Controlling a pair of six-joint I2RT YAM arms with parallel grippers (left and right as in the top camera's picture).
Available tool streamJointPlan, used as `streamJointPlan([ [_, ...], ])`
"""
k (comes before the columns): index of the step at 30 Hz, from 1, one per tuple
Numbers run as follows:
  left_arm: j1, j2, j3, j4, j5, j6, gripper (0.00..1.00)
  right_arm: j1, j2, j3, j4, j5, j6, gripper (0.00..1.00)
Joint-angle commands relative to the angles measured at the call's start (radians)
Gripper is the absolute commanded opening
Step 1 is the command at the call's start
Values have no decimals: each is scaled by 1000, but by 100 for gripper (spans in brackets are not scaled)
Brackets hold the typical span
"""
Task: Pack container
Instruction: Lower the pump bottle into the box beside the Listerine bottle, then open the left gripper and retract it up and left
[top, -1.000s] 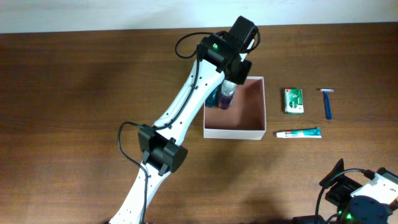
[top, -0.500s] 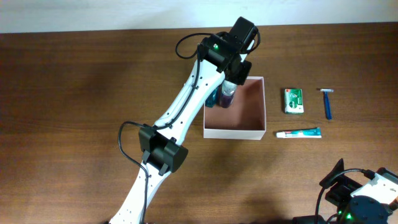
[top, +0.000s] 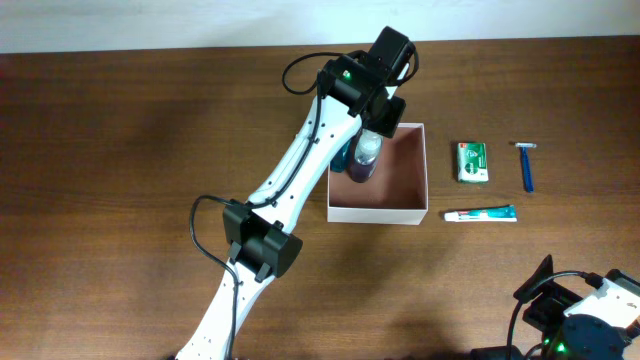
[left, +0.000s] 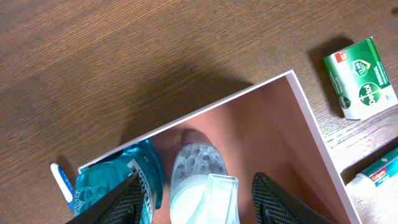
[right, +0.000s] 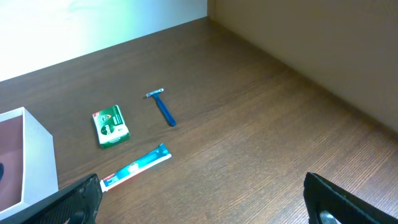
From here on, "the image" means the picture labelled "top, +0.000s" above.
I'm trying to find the purple foam pump bottle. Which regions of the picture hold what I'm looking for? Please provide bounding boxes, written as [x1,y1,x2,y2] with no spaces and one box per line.
[348,130,384,183]

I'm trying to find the blue Listerine mouthwash bottle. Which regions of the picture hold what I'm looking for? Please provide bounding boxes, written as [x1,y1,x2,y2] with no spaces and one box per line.
[330,140,351,173]

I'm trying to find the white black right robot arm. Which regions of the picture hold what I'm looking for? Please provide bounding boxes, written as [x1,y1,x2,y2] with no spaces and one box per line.
[470,255,639,360]

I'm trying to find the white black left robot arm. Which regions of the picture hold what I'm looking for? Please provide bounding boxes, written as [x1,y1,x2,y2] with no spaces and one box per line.
[175,26,419,360]

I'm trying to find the white teal toothpaste tube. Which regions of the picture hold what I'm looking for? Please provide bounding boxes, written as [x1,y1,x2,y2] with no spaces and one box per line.
[443,205,517,223]

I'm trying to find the pink open box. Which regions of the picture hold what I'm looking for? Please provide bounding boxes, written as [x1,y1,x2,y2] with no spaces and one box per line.
[327,123,429,225]

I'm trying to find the green soap box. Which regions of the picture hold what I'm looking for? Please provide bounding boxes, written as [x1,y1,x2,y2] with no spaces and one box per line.
[456,142,489,183]

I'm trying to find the blue disposable razor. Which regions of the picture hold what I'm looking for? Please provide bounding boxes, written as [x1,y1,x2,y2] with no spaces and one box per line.
[514,142,537,193]

